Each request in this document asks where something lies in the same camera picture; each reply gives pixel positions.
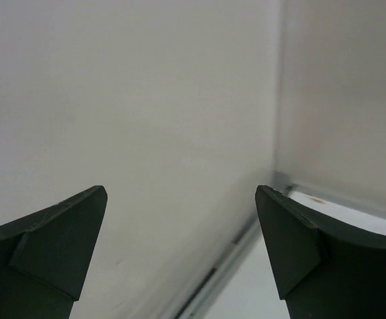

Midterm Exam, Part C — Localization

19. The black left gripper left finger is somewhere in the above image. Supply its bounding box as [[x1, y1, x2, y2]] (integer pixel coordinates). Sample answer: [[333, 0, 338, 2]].
[[0, 185, 107, 318]]

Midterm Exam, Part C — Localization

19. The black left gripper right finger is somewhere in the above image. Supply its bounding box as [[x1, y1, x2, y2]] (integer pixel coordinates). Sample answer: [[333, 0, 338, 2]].
[[255, 185, 386, 318]]

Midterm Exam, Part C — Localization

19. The aluminium table edge rail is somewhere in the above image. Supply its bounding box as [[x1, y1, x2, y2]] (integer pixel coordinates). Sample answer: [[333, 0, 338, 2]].
[[153, 171, 386, 318]]

